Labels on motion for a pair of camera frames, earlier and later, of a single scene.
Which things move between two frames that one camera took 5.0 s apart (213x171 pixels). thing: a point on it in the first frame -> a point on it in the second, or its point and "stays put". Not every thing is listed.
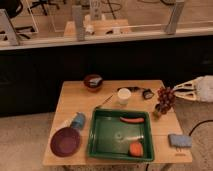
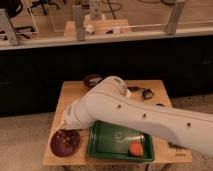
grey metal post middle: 77,12 stays put
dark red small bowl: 93,82 stays put
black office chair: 12,7 stays put
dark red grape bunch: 165,99 -> 68,138
